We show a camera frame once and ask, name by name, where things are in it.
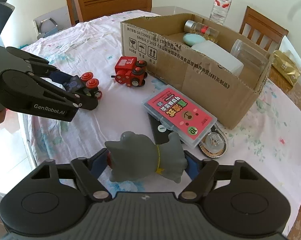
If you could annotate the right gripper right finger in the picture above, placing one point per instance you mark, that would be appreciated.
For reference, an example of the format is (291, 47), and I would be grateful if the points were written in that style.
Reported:
(236, 198)

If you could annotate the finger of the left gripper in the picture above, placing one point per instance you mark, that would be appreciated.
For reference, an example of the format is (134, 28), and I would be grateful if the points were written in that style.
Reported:
(41, 67)
(83, 101)

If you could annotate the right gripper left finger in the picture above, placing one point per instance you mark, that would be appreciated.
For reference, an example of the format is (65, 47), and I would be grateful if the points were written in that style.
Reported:
(55, 197)

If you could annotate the black toy train car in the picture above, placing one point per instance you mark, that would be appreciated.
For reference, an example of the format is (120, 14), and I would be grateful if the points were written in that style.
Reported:
(86, 84)

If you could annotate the red wooden toy train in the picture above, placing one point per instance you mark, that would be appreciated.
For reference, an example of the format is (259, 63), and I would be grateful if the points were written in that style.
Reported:
(130, 71)

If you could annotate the correction tape dispenser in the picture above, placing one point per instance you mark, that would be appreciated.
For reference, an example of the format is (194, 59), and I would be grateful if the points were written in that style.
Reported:
(215, 143)

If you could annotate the pink card game box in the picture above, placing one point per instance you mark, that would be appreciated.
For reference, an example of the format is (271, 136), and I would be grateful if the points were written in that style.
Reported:
(180, 114)

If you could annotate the light blue oval case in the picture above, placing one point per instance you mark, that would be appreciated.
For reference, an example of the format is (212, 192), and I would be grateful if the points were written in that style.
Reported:
(192, 39)

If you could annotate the capsule bottle silver cap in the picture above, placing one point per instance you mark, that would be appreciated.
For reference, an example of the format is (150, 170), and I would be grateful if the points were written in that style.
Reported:
(207, 32)

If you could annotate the white translucent plastic box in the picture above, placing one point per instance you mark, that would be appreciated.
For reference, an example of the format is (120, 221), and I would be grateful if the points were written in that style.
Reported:
(220, 55)

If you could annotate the clear plastic jar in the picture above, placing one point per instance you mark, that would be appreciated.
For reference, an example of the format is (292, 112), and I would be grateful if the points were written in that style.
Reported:
(248, 55)

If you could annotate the pink floral tablecloth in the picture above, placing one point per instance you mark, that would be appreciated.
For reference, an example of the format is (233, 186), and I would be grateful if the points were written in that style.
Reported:
(149, 83)

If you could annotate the open cardboard box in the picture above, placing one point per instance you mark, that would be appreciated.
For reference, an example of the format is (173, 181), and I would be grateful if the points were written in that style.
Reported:
(158, 40)

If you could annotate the gold tissue pack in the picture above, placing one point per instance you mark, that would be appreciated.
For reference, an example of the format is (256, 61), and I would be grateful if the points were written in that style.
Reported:
(287, 61)

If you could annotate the clear water bottle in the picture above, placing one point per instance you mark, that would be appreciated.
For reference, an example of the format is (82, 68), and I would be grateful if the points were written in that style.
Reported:
(220, 11)

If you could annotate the wooden chair far side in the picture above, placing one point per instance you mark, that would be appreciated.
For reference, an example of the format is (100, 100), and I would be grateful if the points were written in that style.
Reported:
(270, 33)

